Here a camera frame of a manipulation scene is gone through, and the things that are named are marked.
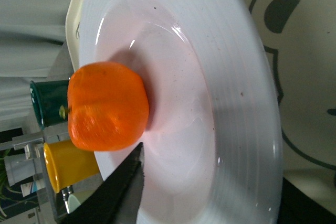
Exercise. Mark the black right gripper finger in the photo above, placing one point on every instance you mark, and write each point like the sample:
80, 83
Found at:
118, 198

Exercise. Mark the orange mandarin fruit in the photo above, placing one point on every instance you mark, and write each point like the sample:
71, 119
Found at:
107, 109

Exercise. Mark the white round ridged plate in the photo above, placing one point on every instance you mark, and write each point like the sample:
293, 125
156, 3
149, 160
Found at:
212, 147

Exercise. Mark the yellow enamel mug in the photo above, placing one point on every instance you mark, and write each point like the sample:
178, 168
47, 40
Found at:
66, 164

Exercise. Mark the dark green enamel mug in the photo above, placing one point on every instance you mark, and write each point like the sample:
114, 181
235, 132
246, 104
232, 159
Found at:
47, 98

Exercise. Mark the grey curtain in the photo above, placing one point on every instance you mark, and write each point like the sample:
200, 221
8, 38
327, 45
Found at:
32, 34

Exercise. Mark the beige bear serving tray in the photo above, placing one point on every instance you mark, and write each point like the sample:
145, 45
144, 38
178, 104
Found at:
298, 38

